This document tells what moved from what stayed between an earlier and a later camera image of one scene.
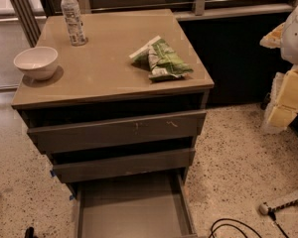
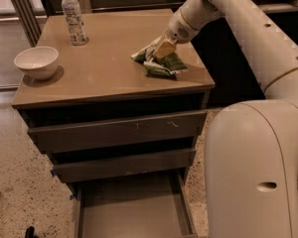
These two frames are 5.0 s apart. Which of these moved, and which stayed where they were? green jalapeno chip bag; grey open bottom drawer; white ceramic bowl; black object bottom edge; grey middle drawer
Moved: green jalapeno chip bag
Stayed: black object bottom edge; grey open bottom drawer; white ceramic bowl; grey middle drawer
